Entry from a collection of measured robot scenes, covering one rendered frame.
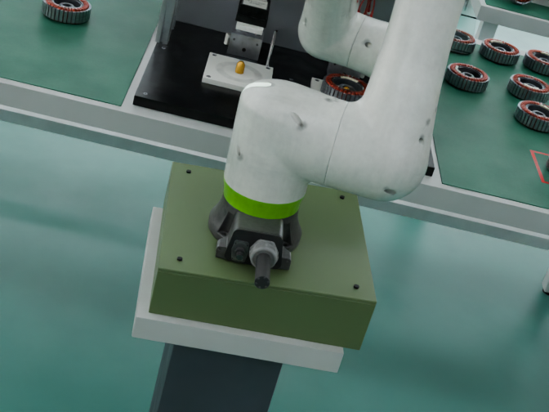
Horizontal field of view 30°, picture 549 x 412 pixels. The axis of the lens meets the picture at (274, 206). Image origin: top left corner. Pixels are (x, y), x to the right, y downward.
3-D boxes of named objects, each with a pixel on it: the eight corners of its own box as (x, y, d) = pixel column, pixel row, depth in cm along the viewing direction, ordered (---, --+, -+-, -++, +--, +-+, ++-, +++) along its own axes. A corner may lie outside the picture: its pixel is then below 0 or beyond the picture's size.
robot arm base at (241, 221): (300, 306, 147) (309, 273, 144) (198, 288, 146) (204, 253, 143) (300, 215, 170) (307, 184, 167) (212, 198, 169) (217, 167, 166)
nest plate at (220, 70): (268, 98, 224) (270, 93, 223) (201, 82, 222) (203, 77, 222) (272, 72, 237) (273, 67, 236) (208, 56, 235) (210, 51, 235)
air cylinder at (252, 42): (257, 60, 240) (263, 39, 237) (226, 53, 240) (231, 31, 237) (259, 53, 244) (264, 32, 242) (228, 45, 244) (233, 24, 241)
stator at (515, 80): (507, 81, 275) (512, 68, 274) (548, 94, 274) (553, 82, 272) (504, 95, 266) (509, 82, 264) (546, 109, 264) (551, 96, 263)
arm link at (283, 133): (310, 234, 153) (339, 121, 144) (210, 205, 155) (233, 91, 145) (324, 195, 165) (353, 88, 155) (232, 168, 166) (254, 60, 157)
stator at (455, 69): (480, 79, 271) (485, 66, 269) (489, 97, 262) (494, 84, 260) (440, 70, 270) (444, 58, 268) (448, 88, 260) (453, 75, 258)
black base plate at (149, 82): (431, 176, 215) (435, 167, 214) (132, 105, 210) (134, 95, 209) (416, 88, 256) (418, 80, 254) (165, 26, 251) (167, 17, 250)
